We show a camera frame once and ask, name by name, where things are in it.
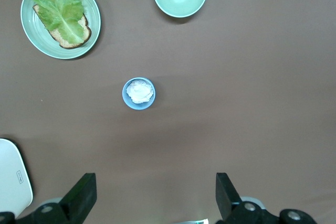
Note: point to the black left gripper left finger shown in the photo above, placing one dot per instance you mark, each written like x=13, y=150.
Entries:
x=78, y=197

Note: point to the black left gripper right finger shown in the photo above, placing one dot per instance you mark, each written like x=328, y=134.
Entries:
x=228, y=200

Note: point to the blue cup holding white paper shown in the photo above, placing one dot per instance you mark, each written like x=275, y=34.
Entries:
x=139, y=106

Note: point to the white toaster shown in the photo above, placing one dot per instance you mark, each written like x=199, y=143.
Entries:
x=11, y=176

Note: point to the brown table cover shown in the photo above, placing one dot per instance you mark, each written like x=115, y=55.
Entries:
x=210, y=77

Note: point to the toast bread slice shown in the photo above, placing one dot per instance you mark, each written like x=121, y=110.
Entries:
x=85, y=31

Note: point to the pale green plate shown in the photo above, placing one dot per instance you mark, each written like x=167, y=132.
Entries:
x=89, y=11

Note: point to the green lettuce leaf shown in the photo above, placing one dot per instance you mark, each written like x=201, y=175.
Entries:
x=59, y=6

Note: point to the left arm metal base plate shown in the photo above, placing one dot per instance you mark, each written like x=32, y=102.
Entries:
x=197, y=221

